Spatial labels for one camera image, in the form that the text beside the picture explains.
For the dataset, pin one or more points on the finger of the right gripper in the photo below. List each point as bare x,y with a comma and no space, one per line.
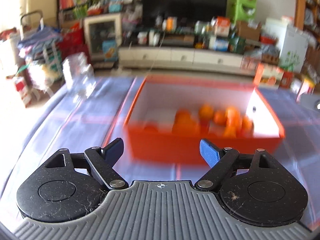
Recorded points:
310,101

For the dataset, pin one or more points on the black bookshelf with books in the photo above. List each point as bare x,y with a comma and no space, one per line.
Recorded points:
77,0

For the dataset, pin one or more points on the dark orange tangerine right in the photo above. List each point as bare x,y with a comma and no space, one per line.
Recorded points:
220,118

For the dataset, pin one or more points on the orange front of cluster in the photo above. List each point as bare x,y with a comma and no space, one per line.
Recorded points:
233,122

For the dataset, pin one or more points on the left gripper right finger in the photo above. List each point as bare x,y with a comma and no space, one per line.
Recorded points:
254,188

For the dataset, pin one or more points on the yellow-orange orange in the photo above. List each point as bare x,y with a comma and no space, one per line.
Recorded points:
206,113

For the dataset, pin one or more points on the wire rack trolley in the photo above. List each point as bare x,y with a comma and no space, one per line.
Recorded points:
39,48

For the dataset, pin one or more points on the black flat screen television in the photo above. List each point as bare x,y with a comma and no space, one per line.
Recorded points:
189,10

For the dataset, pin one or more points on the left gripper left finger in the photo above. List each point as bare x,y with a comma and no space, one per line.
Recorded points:
68,186

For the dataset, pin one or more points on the red yellow cylindrical can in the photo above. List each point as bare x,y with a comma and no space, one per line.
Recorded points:
306,86

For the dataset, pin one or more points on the large orange left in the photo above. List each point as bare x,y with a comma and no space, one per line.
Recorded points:
185,123

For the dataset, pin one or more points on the orange cardboard box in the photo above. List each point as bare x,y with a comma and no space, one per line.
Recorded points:
148,124

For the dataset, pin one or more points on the wooden display shelf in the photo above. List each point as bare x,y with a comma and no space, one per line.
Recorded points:
307,16

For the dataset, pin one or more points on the white glass door cabinet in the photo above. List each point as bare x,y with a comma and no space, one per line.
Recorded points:
103,35

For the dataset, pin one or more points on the green stacked plastic bins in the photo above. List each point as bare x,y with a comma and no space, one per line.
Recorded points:
242,10

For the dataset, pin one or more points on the white TV stand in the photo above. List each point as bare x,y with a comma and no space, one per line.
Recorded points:
146,57

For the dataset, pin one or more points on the white floor air conditioner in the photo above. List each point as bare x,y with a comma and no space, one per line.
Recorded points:
41,2

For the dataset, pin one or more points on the brown cardboard box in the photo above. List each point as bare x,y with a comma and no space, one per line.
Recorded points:
248,30

